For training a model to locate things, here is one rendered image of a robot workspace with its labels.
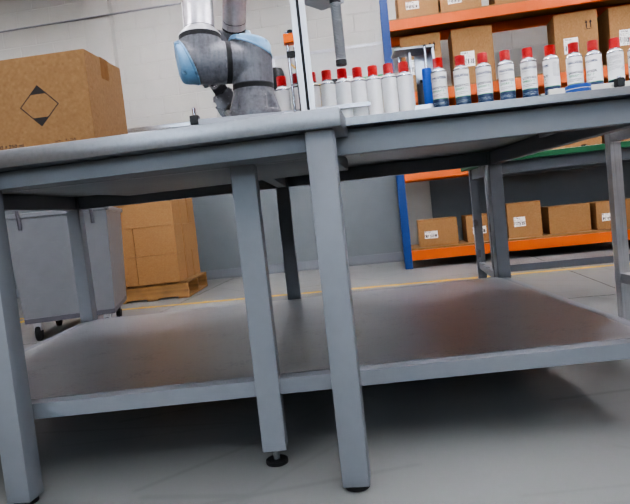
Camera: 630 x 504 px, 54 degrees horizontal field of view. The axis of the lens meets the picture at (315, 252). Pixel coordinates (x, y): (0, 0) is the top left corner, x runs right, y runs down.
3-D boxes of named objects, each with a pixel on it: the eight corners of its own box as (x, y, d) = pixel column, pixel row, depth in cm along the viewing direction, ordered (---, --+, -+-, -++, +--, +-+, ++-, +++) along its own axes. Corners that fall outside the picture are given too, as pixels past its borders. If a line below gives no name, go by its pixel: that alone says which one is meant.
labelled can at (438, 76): (448, 120, 209) (443, 59, 208) (452, 117, 204) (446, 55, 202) (433, 121, 209) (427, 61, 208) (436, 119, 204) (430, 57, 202)
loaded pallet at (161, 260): (208, 285, 612) (191, 145, 603) (188, 297, 530) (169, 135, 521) (90, 298, 616) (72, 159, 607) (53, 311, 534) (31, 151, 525)
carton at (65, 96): (131, 156, 189) (120, 68, 187) (96, 149, 165) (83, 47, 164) (39, 167, 192) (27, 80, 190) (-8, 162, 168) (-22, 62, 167)
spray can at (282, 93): (294, 137, 211) (287, 77, 210) (295, 135, 206) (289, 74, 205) (279, 139, 210) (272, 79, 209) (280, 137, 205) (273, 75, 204)
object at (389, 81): (400, 125, 209) (394, 65, 208) (402, 123, 204) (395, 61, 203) (384, 127, 209) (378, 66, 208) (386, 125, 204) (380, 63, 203)
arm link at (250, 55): (278, 80, 168) (274, 29, 167) (228, 81, 165) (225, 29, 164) (270, 89, 180) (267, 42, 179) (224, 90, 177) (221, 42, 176)
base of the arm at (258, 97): (284, 122, 181) (281, 88, 180) (280, 114, 166) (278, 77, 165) (233, 126, 181) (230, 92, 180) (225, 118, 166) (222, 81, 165)
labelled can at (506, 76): (514, 112, 208) (509, 51, 207) (519, 110, 203) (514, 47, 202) (499, 114, 208) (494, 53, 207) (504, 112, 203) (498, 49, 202)
